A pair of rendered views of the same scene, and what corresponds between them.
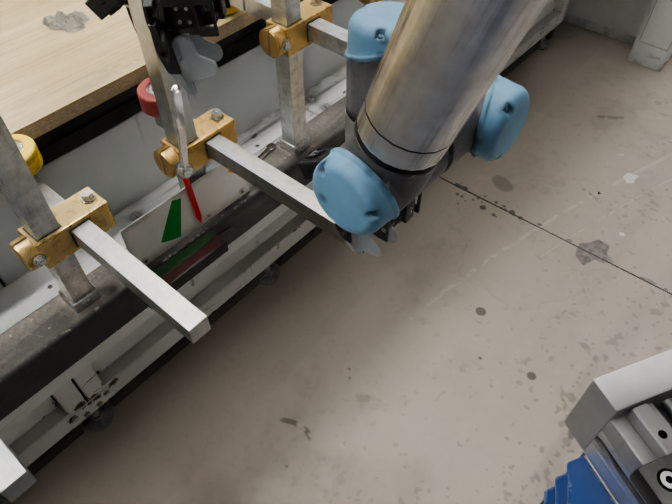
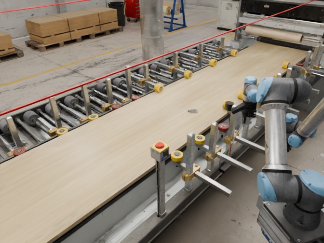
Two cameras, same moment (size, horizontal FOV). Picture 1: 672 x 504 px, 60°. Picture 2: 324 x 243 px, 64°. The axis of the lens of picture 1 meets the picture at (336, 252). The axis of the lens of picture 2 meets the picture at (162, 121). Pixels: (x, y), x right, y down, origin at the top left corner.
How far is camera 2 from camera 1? 1.24 m
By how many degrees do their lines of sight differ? 17
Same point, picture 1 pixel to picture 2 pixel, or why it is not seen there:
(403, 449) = not seen: hidden behind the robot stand
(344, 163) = (295, 136)
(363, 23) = (288, 116)
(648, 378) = not seen: outside the picture
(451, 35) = (316, 121)
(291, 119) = (245, 133)
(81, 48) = (199, 117)
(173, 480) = (203, 235)
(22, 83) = (192, 124)
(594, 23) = (301, 107)
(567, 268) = not seen: hidden behind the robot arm
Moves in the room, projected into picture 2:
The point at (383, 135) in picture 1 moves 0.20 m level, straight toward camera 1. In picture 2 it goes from (303, 132) to (315, 156)
